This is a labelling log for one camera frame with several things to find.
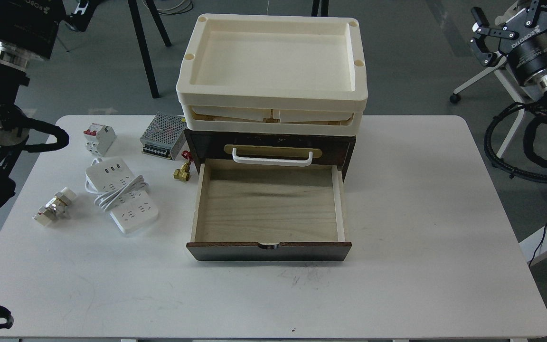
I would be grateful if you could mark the silver metal power supply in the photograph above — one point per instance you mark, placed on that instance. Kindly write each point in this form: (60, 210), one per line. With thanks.
(164, 137)

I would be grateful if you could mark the white office chair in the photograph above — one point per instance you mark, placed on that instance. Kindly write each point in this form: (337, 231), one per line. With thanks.
(503, 86)

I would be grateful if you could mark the silver white pipe fitting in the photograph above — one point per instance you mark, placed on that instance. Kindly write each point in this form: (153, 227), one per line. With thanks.
(55, 208)

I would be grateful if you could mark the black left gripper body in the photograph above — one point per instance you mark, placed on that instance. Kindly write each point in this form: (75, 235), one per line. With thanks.
(31, 24)

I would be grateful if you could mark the white power strip with cable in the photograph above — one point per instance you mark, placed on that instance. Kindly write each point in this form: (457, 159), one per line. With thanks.
(120, 193)

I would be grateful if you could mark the white circuit breaker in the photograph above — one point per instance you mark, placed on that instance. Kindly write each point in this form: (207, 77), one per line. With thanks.
(99, 139)

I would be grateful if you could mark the brass valve red handle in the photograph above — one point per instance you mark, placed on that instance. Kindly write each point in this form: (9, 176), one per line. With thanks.
(183, 173)

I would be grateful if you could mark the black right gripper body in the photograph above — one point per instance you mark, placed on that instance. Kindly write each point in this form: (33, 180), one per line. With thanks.
(526, 51)

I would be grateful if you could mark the open wooden drawer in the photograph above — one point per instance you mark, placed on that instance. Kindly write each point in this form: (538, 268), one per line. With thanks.
(269, 213)

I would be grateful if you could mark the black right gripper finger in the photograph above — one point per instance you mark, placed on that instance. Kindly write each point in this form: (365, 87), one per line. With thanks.
(486, 57)
(481, 21)

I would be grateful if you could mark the white cabinet handle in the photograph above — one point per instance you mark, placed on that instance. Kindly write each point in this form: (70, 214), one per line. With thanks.
(269, 161)

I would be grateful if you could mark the cream plastic stacked tray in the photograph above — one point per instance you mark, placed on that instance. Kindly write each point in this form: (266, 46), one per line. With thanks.
(270, 74)

